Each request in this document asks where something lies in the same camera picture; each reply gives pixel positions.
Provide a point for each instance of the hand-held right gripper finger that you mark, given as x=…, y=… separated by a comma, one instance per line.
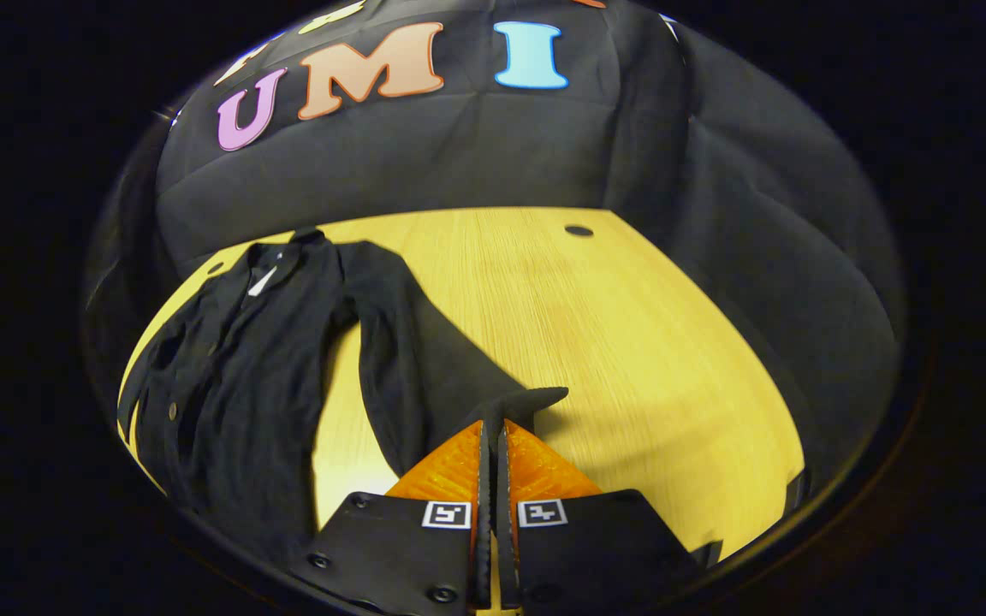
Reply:
x=484, y=530
x=503, y=530

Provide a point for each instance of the black button-up shirt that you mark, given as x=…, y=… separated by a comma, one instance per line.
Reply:
x=236, y=385

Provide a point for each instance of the round dark table grommet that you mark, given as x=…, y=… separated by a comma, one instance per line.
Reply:
x=579, y=230

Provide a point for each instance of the black backdrop cloth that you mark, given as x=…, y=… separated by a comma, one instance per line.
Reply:
x=501, y=145

